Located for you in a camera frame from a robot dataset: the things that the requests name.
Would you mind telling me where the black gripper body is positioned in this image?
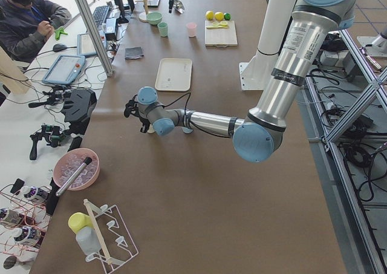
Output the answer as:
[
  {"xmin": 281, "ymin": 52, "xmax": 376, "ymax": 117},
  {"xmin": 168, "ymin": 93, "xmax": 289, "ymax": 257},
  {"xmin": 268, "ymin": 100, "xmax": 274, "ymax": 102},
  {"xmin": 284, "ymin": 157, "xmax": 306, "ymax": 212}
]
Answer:
[{"xmin": 123, "ymin": 95, "xmax": 149, "ymax": 126}]

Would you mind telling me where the cream plastic cup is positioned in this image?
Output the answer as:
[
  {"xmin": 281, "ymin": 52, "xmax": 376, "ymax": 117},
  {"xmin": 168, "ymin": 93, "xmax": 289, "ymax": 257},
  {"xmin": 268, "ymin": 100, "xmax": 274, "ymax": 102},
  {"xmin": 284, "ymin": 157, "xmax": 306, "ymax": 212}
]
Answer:
[{"xmin": 148, "ymin": 125, "xmax": 155, "ymax": 134}]

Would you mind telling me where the green plastic cup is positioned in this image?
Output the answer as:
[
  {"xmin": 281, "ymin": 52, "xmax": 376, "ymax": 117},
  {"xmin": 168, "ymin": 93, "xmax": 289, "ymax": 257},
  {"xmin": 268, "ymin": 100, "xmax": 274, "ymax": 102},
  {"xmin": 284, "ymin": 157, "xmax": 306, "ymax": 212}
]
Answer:
[{"xmin": 157, "ymin": 22, "xmax": 168, "ymax": 37}]

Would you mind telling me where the pink plastic cup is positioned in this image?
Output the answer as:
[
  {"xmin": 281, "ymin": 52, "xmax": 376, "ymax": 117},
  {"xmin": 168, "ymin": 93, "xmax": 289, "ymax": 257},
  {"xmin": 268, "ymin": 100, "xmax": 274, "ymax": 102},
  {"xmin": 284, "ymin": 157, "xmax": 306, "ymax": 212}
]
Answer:
[{"xmin": 186, "ymin": 22, "xmax": 197, "ymax": 38}]

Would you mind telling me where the blue plastic cup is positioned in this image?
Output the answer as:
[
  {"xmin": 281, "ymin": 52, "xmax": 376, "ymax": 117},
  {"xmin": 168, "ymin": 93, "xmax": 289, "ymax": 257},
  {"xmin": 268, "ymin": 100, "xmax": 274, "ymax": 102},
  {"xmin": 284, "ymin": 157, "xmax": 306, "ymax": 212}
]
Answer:
[{"xmin": 182, "ymin": 127, "xmax": 193, "ymax": 134}]

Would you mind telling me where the cream rectangular tray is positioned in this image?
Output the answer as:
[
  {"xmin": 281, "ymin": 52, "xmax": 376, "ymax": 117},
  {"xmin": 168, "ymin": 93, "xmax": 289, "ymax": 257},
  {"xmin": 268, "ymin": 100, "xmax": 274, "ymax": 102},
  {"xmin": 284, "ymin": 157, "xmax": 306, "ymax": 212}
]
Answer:
[{"xmin": 155, "ymin": 58, "xmax": 193, "ymax": 92}]

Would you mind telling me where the metal scoop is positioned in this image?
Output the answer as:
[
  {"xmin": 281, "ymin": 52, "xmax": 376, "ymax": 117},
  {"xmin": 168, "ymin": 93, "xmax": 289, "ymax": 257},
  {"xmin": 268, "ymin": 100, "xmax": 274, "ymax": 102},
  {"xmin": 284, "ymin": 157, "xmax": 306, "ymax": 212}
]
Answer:
[{"xmin": 172, "ymin": 0, "xmax": 185, "ymax": 14}]

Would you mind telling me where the green bowl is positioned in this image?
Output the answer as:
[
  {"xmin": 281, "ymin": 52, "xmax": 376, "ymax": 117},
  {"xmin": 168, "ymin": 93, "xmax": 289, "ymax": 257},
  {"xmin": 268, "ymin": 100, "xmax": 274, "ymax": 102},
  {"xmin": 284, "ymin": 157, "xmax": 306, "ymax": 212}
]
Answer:
[{"xmin": 146, "ymin": 11, "xmax": 163, "ymax": 25}]

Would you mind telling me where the wooden stand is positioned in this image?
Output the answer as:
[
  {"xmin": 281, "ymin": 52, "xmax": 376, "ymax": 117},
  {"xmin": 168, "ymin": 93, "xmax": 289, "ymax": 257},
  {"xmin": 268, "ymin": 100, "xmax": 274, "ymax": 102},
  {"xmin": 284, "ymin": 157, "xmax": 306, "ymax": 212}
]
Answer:
[{"xmin": 138, "ymin": 0, "xmax": 149, "ymax": 23}]

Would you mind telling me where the whole lemon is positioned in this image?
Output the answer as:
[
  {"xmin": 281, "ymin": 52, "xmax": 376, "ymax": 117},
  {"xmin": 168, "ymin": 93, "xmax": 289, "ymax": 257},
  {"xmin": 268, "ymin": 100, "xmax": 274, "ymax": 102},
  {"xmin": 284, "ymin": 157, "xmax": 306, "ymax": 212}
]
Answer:
[
  {"xmin": 214, "ymin": 11, "xmax": 224, "ymax": 21},
  {"xmin": 205, "ymin": 10, "xmax": 214, "ymax": 21}
]

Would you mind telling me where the grey folded cloth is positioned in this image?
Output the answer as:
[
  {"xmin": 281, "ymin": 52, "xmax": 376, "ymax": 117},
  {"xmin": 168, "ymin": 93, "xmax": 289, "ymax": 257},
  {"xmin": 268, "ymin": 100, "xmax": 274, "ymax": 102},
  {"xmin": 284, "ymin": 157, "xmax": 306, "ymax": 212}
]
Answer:
[{"xmin": 125, "ymin": 47, "xmax": 143, "ymax": 60}]

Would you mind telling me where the wooden cutting board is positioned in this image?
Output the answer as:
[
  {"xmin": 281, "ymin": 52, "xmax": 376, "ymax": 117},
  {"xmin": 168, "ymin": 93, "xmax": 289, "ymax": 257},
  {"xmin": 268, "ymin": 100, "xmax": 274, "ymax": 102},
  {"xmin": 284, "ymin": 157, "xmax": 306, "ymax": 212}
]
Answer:
[{"xmin": 205, "ymin": 21, "xmax": 238, "ymax": 47}]

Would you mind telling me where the green lime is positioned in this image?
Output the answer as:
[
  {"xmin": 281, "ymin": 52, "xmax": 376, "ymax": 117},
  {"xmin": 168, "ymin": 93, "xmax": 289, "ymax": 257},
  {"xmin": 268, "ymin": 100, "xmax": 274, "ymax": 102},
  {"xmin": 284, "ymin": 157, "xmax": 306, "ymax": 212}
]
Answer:
[{"xmin": 224, "ymin": 13, "xmax": 231, "ymax": 21}]

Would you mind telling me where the yellow plastic knife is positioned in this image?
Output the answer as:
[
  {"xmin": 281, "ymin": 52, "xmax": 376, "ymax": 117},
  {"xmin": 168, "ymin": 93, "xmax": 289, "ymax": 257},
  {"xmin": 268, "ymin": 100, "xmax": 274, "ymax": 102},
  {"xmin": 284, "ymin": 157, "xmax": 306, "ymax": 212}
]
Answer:
[{"xmin": 206, "ymin": 25, "xmax": 229, "ymax": 29}]

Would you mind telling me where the black keyboard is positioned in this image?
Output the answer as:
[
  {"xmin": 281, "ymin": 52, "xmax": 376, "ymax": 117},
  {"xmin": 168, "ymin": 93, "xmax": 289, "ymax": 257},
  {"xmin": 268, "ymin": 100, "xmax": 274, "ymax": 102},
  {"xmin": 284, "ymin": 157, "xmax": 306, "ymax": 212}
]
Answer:
[{"xmin": 92, "ymin": 5, "xmax": 109, "ymax": 27}]

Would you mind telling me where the blue teach pendant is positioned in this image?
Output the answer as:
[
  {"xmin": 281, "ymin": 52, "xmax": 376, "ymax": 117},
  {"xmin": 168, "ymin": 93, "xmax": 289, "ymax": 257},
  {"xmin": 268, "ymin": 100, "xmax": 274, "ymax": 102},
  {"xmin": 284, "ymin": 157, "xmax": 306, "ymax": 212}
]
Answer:
[{"xmin": 42, "ymin": 55, "xmax": 85, "ymax": 85}]

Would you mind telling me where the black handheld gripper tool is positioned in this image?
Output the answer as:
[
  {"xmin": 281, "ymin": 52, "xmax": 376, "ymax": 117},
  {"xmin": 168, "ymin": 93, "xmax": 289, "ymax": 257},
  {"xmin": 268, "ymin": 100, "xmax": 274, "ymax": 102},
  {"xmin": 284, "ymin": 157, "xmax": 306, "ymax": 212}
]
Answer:
[{"xmin": 29, "ymin": 124, "xmax": 70, "ymax": 160}]

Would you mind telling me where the pink bowl with ice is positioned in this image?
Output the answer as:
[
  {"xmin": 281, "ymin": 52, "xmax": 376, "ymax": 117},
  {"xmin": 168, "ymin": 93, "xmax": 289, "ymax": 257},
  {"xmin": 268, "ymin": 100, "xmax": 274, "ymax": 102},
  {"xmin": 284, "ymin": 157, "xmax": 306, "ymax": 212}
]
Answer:
[{"xmin": 53, "ymin": 148, "xmax": 100, "ymax": 191}]

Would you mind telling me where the computer mouse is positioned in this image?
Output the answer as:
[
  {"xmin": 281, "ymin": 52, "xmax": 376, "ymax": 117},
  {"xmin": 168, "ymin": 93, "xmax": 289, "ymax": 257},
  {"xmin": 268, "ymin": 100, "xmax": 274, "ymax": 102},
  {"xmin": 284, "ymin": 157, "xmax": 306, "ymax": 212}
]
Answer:
[{"xmin": 52, "ymin": 44, "xmax": 68, "ymax": 53}]

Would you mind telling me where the yellow cup on rack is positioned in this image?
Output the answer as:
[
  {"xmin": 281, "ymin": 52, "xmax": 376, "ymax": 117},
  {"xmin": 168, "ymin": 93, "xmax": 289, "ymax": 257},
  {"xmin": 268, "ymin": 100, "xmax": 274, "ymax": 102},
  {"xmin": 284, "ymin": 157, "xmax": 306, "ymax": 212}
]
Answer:
[{"xmin": 68, "ymin": 212, "xmax": 93, "ymax": 233}]

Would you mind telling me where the clear cup on rack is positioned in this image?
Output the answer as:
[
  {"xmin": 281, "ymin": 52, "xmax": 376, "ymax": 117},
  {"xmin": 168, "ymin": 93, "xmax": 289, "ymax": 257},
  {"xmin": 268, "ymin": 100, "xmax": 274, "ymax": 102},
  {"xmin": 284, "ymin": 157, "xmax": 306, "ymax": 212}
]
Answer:
[{"xmin": 76, "ymin": 226, "xmax": 102, "ymax": 255}]

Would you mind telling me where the seated person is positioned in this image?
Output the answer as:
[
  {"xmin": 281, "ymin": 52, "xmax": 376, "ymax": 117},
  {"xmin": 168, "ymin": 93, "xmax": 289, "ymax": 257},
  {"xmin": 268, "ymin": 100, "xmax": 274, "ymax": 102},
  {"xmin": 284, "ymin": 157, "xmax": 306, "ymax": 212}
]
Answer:
[{"xmin": 1, "ymin": 0, "xmax": 71, "ymax": 63}]

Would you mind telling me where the aluminium frame post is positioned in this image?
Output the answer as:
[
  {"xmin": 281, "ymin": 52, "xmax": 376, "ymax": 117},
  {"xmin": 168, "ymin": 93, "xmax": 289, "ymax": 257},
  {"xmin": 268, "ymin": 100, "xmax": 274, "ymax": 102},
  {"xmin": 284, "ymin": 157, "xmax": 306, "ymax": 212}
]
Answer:
[{"xmin": 75, "ymin": 0, "xmax": 114, "ymax": 77}]

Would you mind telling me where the metal scoop handle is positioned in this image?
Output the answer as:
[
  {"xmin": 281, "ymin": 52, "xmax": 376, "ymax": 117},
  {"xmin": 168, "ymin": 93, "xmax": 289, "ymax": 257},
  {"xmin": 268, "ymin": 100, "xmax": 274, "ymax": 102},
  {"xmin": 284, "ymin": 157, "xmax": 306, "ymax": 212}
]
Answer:
[{"xmin": 55, "ymin": 157, "xmax": 92, "ymax": 197}]

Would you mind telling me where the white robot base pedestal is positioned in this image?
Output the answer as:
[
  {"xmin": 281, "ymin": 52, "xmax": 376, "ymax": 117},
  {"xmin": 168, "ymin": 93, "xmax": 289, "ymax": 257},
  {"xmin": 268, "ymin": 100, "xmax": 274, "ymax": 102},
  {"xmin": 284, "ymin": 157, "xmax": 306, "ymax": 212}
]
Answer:
[{"xmin": 239, "ymin": 0, "xmax": 297, "ymax": 91}]

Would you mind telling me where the white wire cup rack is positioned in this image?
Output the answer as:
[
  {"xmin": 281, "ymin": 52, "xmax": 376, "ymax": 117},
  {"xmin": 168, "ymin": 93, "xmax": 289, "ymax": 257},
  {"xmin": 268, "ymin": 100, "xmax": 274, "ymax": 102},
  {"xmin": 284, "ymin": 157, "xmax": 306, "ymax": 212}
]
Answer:
[{"xmin": 83, "ymin": 199, "xmax": 139, "ymax": 273}]

